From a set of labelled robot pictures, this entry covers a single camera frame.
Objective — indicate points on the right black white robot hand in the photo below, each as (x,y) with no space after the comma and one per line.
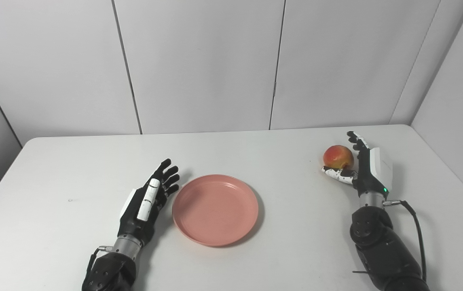
(371,178)

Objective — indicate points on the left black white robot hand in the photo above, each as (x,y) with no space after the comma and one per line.
(132,226)

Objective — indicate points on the red yellow pomegranate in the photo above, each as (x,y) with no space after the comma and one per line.
(337,155)

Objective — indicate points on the pink round plate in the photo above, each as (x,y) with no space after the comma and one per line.
(215,210)

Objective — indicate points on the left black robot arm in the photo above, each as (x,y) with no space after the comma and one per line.
(108,273)

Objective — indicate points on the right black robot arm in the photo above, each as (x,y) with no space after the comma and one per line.
(385,250)

